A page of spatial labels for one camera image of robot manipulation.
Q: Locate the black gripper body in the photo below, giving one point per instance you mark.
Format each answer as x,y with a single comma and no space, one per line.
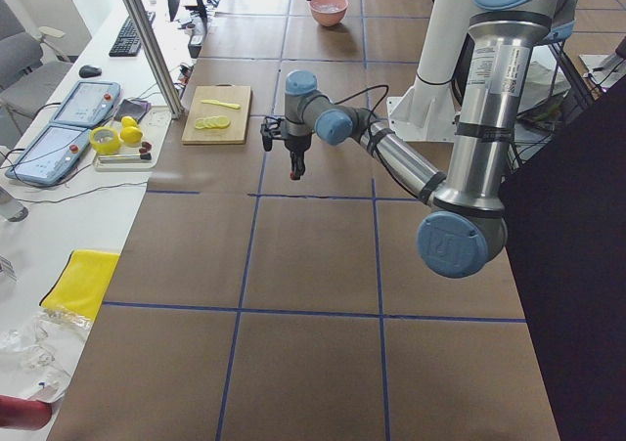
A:
296,143

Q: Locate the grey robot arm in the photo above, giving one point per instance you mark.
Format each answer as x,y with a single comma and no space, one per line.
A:
460,180

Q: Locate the pink bowl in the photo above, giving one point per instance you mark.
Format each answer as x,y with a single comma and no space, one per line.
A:
328,13

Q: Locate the wooden cutting board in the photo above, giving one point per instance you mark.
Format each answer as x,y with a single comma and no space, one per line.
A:
235,133

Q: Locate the yellow plastic knife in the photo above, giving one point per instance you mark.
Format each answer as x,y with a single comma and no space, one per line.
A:
227,105

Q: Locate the dark wallet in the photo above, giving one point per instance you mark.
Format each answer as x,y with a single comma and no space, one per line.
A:
134,108

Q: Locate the white tray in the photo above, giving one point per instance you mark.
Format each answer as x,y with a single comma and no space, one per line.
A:
142,157

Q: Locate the black keyboard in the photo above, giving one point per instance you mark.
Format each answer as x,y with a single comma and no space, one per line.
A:
128,42

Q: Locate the yellow tape roll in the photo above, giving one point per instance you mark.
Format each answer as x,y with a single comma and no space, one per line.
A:
105,140

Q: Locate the upper teach pendant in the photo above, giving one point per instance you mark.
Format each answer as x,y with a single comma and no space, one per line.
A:
88,103

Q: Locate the teach pendant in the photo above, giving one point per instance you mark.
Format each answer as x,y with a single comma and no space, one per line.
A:
88,103
51,156

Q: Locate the black computer mouse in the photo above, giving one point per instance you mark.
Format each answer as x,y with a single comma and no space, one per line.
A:
88,71

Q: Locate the lower teach pendant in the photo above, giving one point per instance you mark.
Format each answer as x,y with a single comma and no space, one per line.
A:
51,156

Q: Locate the grey office chair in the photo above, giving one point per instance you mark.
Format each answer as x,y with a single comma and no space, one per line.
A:
32,67

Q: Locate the yellow cloth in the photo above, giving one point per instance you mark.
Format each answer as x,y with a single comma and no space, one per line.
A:
81,287

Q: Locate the clear plastic bag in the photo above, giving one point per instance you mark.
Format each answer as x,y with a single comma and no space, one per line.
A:
39,358

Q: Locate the red bottle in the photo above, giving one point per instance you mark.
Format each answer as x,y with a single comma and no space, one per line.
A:
24,414

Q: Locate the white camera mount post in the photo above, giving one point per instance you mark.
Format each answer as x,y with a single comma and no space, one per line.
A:
426,112

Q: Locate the aluminium frame post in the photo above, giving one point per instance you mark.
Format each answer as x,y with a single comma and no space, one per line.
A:
155,57

